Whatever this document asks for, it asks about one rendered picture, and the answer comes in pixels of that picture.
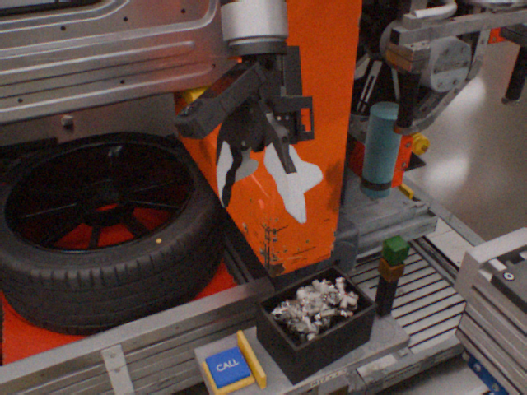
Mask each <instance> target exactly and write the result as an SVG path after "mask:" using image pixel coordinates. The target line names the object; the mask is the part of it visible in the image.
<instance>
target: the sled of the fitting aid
mask: <svg viewBox="0 0 527 395"><path fill-rule="evenodd" d="M396 188H397V189H398V190H400V191H401V192H402V193H403V194H404V195H405V196H407V197H408V198H409V199H410V200H411V201H412V202H414V203H415V204H416V205H417V208H416V213H415V215H414V216H410V217H408V218H405V219H402V220H400V221H396V222H392V223H389V224H387V225H383V226H380V227H377V228H375V229H372V230H368V231H364V232H361V233H360V236H359V242H358V250H357V258H356V259H358V258H362V257H364V256H367V255H370V254H373V253H377V252H379V251H381V250H382V246H383V242H384V240H385V239H389V238H392V236H396V235H400V236H401V237H402V239H403V240H404V241H406V242H408V241H410V240H413V239H417V237H420V236H422V235H427V234H430V233H432V232H435V230H436V225H437V222H438V219H439V216H438V215H437V214H436V213H435V212H434V211H433V210H432V209H431V208H430V207H429V206H428V205H427V204H426V203H424V202H422V201H421V200H419V199H418V198H417V197H416V196H415V195H413V194H414V192H413V191H412V190H411V189H410V188H408V187H407V186H406V184H404V183H402V184H401V186H398V187H396Z"/></svg>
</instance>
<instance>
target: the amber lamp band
mask: <svg viewBox="0 0 527 395"><path fill-rule="evenodd" d="M405 267H406V263H405V262H403V263H401V265H398V266H397V267H390V266H389V265H388V264H387V262H386V261H385V260H384V259H383V257H382V258H380V263H379V267H378V272H379V274H380V275H381V276H382V277H383V278H384V279H386V281H387V282H390V281H394V280H397V279H399V278H401V277H403V274H404V270H405Z"/></svg>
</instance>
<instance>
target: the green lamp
mask: <svg viewBox="0 0 527 395"><path fill-rule="evenodd" d="M409 249H410V246H409V244H408V243H407V242H406V241H404V240H403V239H402V237H401V236H400V235H396V236H392V238H389V239H385V240H384V242H383V246H382V250H381V254H382V255H383V256H384V257H385V258H386V259H387V260H388V261H389V262H390V264H391V265H395V264H398V263H399V262H402V261H404V260H406V259H407V258H408V252H409Z"/></svg>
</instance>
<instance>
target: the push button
mask: <svg viewBox="0 0 527 395"><path fill-rule="evenodd" d="M205 362H206V365H207V367H208V369H209V372H210V374H211V376H212V380H213V382H215V384H216V386H217V389H219V388H223V387H225V386H227V385H230V384H232V383H235V382H237V381H240V380H242V379H246V378H248V377H250V376H251V372H250V369H249V367H248V365H247V364H246V362H245V359H244V358H243V356H241V354H240V352H239V350H238V348H237V346H236V347H233V348H231V349H229V350H227V351H223V352H221V353H218V354H216V355H211V356H209V357H207V358H205Z"/></svg>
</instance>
